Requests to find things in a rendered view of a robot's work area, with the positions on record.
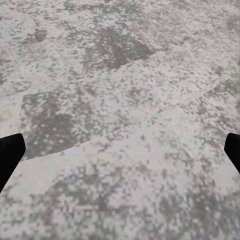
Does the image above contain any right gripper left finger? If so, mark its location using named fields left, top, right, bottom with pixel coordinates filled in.
left=0, top=133, right=26, bottom=193

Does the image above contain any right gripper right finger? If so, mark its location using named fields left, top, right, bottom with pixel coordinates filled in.
left=224, top=133, right=240, bottom=173

